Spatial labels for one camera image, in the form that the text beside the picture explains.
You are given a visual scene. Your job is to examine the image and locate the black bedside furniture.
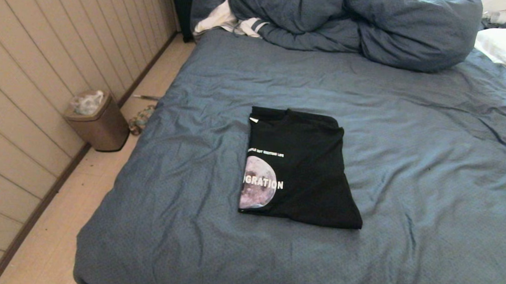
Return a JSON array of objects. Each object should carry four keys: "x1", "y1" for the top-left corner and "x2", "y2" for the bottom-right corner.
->
[{"x1": 167, "y1": 0, "x2": 197, "y2": 43}]

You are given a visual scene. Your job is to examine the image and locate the clear plastic bin bag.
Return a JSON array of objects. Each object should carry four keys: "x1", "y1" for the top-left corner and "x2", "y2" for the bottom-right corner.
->
[{"x1": 70, "y1": 89, "x2": 105, "y2": 116}]

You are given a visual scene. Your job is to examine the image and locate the white striped garment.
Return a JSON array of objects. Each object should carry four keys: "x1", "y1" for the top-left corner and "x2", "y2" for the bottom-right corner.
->
[{"x1": 193, "y1": 0, "x2": 269, "y2": 39}]

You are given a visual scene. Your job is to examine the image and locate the patterned cloth item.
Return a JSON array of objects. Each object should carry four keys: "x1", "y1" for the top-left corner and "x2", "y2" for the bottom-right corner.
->
[{"x1": 128, "y1": 104, "x2": 157, "y2": 136}]

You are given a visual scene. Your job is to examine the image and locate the black printed T-shirt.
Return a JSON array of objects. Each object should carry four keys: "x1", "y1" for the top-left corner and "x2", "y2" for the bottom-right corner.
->
[{"x1": 237, "y1": 105, "x2": 369, "y2": 230}]

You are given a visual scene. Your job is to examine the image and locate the brown trash bin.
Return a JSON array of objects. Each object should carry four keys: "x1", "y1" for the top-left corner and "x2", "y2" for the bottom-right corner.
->
[{"x1": 61, "y1": 88, "x2": 132, "y2": 153}]

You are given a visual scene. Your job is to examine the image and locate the blue bunched duvet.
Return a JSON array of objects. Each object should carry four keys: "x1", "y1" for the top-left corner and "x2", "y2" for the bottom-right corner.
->
[{"x1": 188, "y1": 0, "x2": 484, "y2": 76}]

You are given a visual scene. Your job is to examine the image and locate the blue bed sheet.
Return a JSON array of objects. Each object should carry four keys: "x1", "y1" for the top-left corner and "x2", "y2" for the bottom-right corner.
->
[{"x1": 72, "y1": 21, "x2": 506, "y2": 284}]

